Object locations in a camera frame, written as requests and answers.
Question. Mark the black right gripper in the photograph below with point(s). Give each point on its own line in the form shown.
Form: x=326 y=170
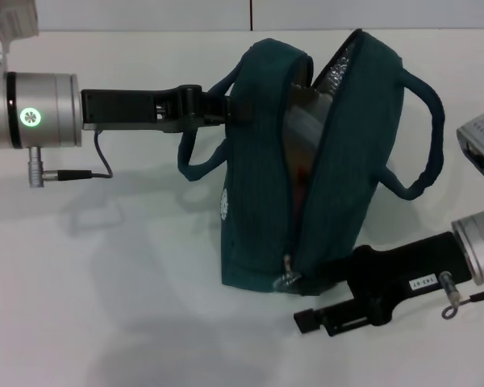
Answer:
x=407 y=266

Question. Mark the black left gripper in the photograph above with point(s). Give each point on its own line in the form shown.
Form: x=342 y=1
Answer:
x=121 y=109

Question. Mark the clear box with blue lid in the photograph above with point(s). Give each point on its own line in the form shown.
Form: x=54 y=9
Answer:
x=302 y=121

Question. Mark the dark teal zip bag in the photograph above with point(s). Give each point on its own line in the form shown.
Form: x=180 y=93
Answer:
x=258 y=161

